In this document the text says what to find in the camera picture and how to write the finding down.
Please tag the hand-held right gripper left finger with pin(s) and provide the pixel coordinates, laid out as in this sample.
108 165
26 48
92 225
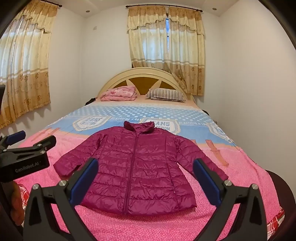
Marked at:
84 182

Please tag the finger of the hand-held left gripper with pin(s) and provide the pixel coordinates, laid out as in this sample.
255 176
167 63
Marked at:
41 144
16 136

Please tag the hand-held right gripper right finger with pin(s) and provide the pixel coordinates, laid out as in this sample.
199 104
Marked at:
208 183

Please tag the magenta quilted puffer jacket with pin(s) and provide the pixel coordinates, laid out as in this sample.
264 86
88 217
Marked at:
143 173

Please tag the person's left hand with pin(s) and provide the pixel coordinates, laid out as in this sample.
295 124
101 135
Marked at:
17 204

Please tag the beige floral curtain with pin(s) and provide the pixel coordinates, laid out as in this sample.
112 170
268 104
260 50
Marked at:
187 51
23 69
145 39

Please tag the red plaid bed sheet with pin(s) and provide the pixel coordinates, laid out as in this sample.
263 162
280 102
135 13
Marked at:
276 219

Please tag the bed with blue-pink bedspread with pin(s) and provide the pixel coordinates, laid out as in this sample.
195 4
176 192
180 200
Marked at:
138 113

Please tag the folded pink floral quilt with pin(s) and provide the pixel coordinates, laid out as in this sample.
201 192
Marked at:
119 93

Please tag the striped pillow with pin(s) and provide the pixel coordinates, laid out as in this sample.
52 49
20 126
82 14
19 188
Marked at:
165 94

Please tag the peach bed sheet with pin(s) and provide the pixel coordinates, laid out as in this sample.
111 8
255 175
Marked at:
143 100

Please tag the cream wooden headboard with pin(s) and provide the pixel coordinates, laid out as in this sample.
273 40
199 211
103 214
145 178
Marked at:
120 77

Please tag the dark curtain rod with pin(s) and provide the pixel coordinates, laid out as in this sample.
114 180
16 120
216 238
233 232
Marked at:
55 4
182 8

